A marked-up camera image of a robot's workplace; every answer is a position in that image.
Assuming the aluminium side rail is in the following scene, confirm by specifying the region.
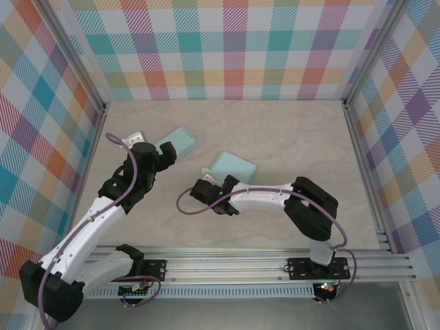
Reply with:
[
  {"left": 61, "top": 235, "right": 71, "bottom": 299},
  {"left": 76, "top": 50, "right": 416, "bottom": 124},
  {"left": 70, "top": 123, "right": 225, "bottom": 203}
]
[
  {"left": 60, "top": 102, "right": 108, "bottom": 258},
  {"left": 342, "top": 101, "right": 395, "bottom": 254}
]

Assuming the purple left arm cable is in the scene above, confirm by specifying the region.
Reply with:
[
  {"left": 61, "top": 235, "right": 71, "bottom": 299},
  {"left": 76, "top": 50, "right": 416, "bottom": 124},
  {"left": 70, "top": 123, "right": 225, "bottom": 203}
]
[{"left": 37, "top": 132, "right": 162, "bottom": 327}]

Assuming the aluminium frame post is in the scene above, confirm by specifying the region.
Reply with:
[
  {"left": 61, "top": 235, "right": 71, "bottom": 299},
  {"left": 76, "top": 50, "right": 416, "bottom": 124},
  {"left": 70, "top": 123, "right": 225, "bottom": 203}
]
[
  {"left": 340, "top": 0, "right": 405, "bottom": 104},
  {"left": 36, "top": 0, "right": 111, "bottom": 113}
]

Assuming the aluminium mounting rail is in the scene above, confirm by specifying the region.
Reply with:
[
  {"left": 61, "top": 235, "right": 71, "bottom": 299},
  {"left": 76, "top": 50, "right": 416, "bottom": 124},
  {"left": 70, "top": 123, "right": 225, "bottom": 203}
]
[{"left": 37, "top": 244, "right": 419, "bottom": 285}]

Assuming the slotted white cable duct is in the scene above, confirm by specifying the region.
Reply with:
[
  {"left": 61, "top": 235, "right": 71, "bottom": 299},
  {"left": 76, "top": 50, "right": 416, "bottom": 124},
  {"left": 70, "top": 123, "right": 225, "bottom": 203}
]
[{"left": 82, "top": 287, "right": 316, "bottom": 300}]

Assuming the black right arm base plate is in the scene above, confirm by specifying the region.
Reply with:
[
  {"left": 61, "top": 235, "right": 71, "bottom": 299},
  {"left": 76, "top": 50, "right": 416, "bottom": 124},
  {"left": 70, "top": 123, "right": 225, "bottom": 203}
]
[{"left": 287, "top": 256, "right": 351, "bottom": 281}]

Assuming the light blue paper box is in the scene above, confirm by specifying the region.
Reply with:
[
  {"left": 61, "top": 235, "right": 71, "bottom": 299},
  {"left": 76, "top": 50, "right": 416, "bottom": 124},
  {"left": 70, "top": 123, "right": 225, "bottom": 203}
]
[
  {"left": 153, "top": 126, "right": 199, "bottom": 160},
  {"left": 201, "top": 151, "right": 257, "bottom": 185}
]

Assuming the grey metal panel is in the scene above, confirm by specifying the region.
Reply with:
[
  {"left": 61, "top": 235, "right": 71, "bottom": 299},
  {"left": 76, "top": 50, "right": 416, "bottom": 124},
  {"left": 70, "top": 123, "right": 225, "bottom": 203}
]
[{"left": 44, "top": 298, "right": 413, "bottom": 330}]

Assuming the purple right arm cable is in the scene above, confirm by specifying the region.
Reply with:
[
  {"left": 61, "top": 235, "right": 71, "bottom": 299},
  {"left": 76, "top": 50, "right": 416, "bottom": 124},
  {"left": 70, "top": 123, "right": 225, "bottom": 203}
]
[{"left": 175, "top": 185, "right": 357, "bottom": 305}]

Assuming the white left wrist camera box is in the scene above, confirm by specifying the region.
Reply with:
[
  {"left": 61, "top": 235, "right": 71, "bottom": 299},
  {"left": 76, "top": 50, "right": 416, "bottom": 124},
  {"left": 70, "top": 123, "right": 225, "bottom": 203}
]
[{"left": 123, "top": 131, "right": 145, "bottom": 148}]

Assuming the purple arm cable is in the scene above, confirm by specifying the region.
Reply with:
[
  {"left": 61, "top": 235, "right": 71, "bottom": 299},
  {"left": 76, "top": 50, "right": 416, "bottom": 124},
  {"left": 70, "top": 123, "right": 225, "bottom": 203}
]
[
  {"left": 37, "top": 132, "right": 162, "bottom": 327},
  {"left": 175, "top": 185, "right": 357, "bottom": 305}
]

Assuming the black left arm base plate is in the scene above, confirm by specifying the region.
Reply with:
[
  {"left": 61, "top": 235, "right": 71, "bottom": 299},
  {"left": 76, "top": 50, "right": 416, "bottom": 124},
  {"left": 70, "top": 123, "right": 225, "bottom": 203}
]
[{"left": 104, "top": 259, "right": 168, "bottom": 283}]

